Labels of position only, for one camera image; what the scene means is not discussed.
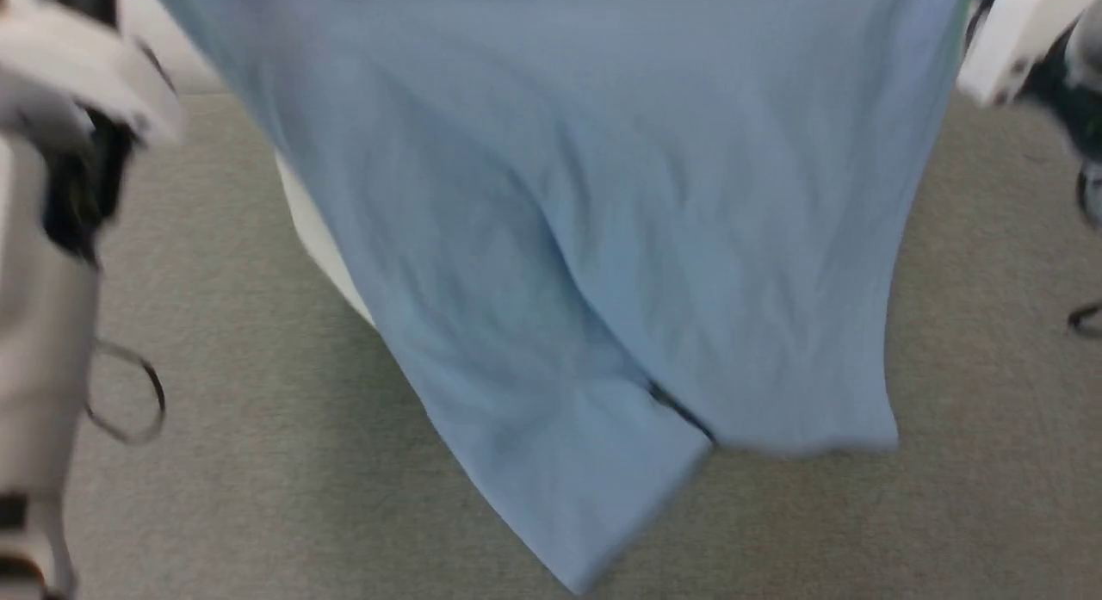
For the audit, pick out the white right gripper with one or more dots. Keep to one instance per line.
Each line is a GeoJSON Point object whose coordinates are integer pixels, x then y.
{"type": "Point", "coordinates": [1024, 32]}

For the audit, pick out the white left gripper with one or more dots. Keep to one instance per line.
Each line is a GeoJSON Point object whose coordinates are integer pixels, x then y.
{"type": "Point", "coordinates": [77, 66]}

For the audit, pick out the light blue garment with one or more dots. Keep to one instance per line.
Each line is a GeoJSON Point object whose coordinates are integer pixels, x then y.
{"type": "Point", "coordinates": [603, 195]}

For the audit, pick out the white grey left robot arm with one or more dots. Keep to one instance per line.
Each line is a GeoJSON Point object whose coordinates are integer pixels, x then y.
{"type": "Point", "coordinates": [43, 368]}

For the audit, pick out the grey-green fabric sofa cushion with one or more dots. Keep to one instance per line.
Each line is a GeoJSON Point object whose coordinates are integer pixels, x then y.
{"type": "Point", "coordinates": [215, 462]}

